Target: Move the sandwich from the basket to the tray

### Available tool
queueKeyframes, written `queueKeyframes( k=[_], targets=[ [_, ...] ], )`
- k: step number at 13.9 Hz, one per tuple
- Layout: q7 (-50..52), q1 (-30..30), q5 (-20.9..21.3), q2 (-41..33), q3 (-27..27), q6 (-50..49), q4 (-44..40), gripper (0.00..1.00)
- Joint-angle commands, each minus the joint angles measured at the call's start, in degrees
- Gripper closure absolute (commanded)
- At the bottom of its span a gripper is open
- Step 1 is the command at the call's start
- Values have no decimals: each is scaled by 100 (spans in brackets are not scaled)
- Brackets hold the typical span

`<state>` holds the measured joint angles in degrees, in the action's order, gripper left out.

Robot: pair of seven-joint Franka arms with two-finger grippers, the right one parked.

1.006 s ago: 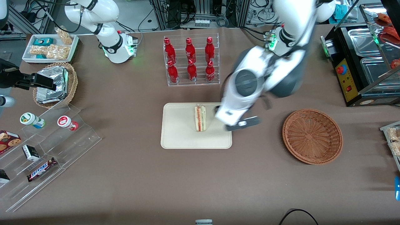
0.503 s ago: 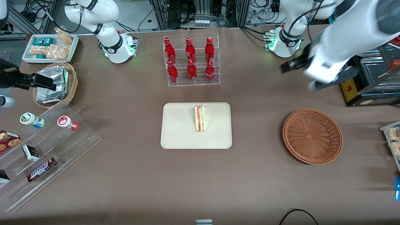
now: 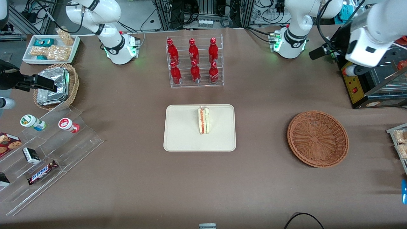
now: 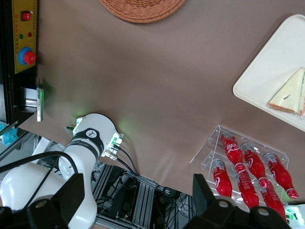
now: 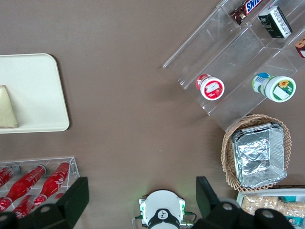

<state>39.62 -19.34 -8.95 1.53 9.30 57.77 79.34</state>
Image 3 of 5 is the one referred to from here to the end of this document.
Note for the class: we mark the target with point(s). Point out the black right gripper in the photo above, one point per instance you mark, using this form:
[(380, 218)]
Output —
[(7, 77)]

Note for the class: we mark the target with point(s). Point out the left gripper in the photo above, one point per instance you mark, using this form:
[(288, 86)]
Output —
[(340, 38)]

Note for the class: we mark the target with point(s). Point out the triangular sandwich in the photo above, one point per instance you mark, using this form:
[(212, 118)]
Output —
[(203, 121)]

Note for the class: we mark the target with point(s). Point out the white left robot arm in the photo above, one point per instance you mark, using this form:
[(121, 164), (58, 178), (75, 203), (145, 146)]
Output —
[(292, 31)]

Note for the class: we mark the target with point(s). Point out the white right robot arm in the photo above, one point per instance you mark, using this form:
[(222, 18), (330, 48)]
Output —
[(114, 41)]

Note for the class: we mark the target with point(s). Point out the white rectangular snack tray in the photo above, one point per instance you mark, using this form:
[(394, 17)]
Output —
[(28, 58)]

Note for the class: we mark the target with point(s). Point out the tan wicker basket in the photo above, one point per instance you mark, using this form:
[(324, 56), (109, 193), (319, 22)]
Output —
[(74, 86)]

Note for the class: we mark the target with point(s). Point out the brown round wicker basket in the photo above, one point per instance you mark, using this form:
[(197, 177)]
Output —
[(318, 140)]

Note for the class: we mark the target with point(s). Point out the metal tray with snacks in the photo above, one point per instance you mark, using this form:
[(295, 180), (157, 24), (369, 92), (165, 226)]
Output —
[(403, 165)]

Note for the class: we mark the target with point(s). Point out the beige rectangular tray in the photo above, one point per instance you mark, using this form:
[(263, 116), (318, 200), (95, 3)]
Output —
[(181, 130)]

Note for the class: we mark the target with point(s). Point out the foil wrapped package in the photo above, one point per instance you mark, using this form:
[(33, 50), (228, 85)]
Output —
[(55, 76), (47, 99)]

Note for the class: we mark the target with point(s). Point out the small teal snack packet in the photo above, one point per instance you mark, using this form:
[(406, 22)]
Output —
[(41, 57)]

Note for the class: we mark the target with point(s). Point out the clear bag of nuts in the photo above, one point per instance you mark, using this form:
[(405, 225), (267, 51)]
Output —
[(38, 51), (59, 53), (66, 36)]

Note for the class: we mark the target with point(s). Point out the green capped yogurt bottle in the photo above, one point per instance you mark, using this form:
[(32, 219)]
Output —
[(30, 121)]

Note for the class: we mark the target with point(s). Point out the red capped yogurt bottle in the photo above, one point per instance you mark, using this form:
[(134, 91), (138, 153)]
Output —
[(66, 124)]

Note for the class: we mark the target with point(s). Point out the red cookie box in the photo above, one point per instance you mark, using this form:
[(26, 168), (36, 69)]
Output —
[(8, 143)]

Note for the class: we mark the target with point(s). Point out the small black white box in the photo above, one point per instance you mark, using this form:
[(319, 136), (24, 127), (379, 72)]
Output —
[(31, 155)]

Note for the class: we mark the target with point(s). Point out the clear acrylic stepped stand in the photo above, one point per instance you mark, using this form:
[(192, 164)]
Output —
[(73, 152)]

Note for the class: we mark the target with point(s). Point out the Snickers chocolate bar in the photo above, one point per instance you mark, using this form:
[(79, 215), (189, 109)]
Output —
[(42, 172)]

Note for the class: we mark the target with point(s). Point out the clear snack bag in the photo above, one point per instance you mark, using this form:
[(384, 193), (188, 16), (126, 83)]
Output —
[(402, 151), (400, 136)]

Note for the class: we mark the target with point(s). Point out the red cola bottle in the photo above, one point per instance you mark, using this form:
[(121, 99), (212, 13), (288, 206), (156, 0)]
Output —
[(195, 73), (175, 74), (172, 52), (213, 51), (213, 73), (193, 52)]

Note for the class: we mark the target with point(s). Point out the grey power strip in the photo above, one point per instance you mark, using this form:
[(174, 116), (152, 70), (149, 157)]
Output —
[(205, 23)]

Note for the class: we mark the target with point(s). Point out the clear acrylic bottle rack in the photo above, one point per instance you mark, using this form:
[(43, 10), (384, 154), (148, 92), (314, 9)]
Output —
[(203, 85)]

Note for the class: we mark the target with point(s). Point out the blue object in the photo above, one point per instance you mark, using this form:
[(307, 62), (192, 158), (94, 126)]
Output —
[(404, 192)]

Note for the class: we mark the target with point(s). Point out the small grey device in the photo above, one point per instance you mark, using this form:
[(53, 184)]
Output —
[(207, 226)]

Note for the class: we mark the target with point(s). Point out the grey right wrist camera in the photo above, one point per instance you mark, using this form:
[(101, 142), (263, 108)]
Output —
[(6, 103)]

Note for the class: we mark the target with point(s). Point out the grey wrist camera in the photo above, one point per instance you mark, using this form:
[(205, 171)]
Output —
[(354, 70), (6, 103)]

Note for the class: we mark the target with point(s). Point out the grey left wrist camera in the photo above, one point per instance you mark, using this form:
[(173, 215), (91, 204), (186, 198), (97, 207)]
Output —
[(354, 70)]

